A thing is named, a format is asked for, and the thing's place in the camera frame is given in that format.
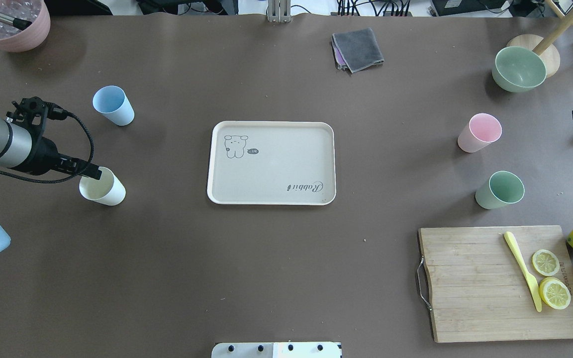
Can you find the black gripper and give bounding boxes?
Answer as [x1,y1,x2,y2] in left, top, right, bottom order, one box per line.
[27,137,102,180]

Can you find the cream white cup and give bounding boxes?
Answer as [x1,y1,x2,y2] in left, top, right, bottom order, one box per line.
[78,166,126,206]

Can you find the cream rectangular tray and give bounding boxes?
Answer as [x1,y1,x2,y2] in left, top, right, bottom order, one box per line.
[206,121,336,205]

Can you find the wooden stand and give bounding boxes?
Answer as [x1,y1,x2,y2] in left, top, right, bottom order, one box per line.
[507,0,573,78]

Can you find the blue cup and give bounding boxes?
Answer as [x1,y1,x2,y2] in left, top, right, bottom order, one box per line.
[93,86,135,126]

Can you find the green bowl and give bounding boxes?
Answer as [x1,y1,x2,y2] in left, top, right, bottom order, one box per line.
[491,47,547,93]

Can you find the pink cup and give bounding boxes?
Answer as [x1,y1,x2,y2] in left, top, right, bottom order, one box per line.
[457,113,502,153]

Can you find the green cup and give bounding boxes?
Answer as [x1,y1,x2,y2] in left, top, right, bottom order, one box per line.
[475,171,525,209]

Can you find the pink bowl with ice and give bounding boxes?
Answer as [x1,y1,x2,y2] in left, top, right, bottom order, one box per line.
[0,0,51,52]

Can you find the lemon half slice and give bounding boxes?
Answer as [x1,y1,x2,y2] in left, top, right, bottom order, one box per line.
[539,277,572,310]
[531,249,560,277]

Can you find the yellow plastic knife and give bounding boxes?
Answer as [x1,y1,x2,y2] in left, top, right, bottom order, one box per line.
[503,231,543,313]

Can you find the wooden cutting board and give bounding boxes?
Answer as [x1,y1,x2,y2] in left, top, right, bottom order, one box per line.
[418,226,573,344]

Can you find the grey folded cloth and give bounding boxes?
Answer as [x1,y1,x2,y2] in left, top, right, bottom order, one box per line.
[331,27,384,73]

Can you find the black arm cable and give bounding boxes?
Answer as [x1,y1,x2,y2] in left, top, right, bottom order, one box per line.
[0,110,95,184]

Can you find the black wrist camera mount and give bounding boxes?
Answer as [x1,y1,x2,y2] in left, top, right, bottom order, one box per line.
[6,96,70,143]

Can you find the aluminium frame post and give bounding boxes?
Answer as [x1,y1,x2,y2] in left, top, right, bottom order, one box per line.
[267,0,291,23]

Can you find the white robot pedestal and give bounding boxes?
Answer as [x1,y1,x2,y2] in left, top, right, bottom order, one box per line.
[211,341,343,358]

